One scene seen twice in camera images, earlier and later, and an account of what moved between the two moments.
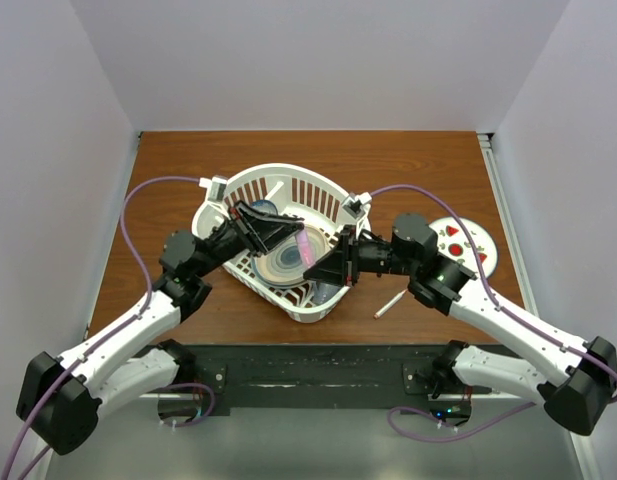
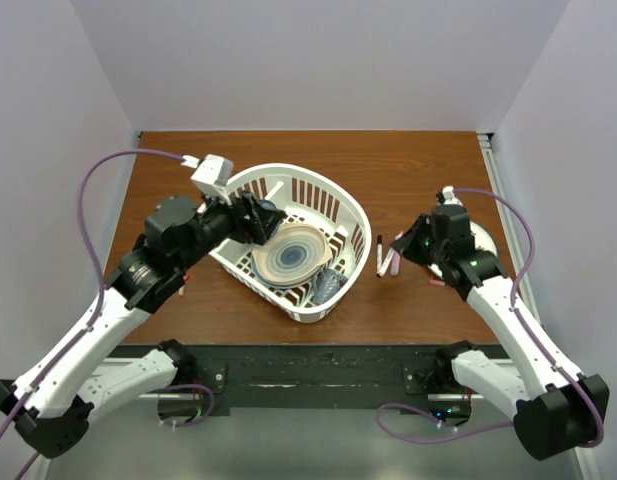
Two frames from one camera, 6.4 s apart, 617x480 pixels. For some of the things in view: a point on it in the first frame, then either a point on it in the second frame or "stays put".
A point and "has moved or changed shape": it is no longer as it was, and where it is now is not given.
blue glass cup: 321,292 stays put
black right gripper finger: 332,268 -> 417,243
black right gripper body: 366,254 -> 437,246
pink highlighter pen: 307,253 has moved or changed shape
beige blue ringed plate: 285,266 stays put
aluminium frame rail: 491,153 stays put
